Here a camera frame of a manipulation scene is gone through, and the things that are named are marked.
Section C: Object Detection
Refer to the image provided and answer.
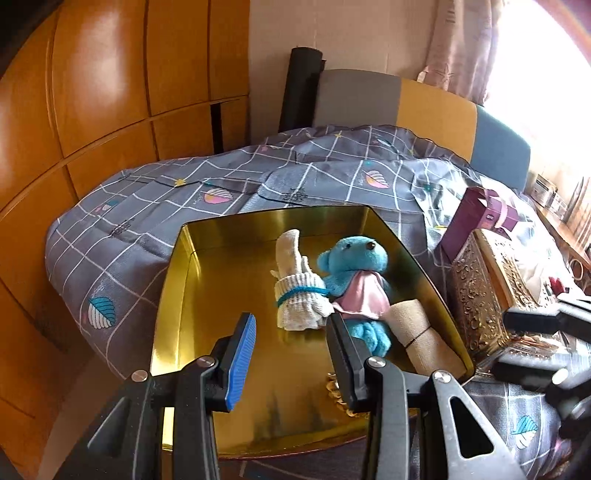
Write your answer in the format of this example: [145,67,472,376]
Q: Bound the white sock blue band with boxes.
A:
[270,229,335,332]

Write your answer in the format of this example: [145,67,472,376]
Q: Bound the beige cloth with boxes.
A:
[381,299,466,378]

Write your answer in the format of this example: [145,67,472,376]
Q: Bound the blue teddy bear pink dress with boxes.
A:
[317,236,392,357]

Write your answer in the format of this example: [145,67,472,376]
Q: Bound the red santa plush sock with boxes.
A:
[549,277,567,297]

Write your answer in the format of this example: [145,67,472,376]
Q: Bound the wooden side desk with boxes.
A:
[535,204,590,281]

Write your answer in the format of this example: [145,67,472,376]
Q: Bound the ornate gold tissue box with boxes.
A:
[452,230,568,371]

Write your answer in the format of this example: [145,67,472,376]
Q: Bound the gold metal tray box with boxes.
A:
[150,206,475,460]

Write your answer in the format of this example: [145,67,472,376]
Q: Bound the striped right curtain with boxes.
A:
[567,176,590,236]

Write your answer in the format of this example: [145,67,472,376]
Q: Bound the purple tissue carton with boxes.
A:
[440,187,519,262]

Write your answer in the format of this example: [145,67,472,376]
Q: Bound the grey checked bed quilt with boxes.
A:
[45,125,568,479]

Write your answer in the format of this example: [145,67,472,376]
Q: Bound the grey yellow blue headboard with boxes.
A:
[314,69,531,192]

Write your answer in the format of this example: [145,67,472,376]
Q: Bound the black rolled mat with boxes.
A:
[279,47,325,132]

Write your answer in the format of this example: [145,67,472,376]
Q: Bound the pink floral curtain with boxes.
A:
[417,0,505,105]

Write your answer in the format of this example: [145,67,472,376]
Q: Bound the wooden wardrobe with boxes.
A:
[1,1,250,479]

